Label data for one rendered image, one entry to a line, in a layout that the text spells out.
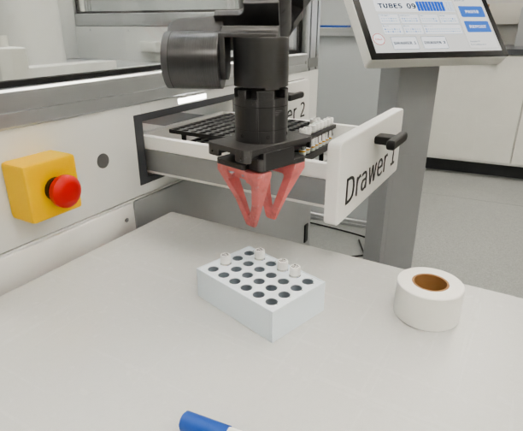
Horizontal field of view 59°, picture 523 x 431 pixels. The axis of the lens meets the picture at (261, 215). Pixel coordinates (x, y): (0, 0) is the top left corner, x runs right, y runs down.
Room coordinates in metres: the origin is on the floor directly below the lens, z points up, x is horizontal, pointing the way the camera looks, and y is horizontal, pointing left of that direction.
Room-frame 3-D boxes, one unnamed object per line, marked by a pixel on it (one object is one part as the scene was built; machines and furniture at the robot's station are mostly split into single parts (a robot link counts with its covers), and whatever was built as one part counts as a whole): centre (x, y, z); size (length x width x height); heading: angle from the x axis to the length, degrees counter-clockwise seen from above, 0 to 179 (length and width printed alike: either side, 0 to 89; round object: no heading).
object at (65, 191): (0.52, 0.24, 0.88); 0.04 x 0.03 x 0.04; 150
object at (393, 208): (1.64, -0.53, 0.51); 0.50 x 0.45 x 1.02; 19
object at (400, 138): (0.66, -0.18, 0.91); 0.07 x 0.04 x 0.01; 150
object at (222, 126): (0.77, 0.01, 0.87); 0.22 x 0.18 x 0.06; 60
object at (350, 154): (0.67, -0.16, 0.87); 0.29 x 0.02 x 0.11; 150
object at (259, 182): (0.50, 0.00, 0.89); 0.07 x 0.07 x 0.09; 45
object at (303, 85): (1.10, -0.04, 0.87); 0.29 x 0.02 x 0.11; 150
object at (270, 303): (0.46, 0.00, 0.78); 0.12 x 0.08 x 0.04; 44
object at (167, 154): (0.78, 0.02, 0.86); 0.40 x 0.26 x 0.06; 60
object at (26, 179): (0.54, 0.27, 0.88); 0.07 x 0.05 x 0.07; 150
